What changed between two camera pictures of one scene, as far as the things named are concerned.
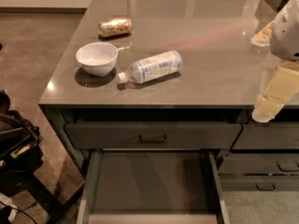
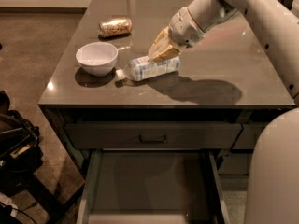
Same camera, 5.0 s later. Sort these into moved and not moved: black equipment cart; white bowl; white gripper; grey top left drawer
Moved: white gripper
Not moved: white bowl; black equipment cart; grey top left drawer
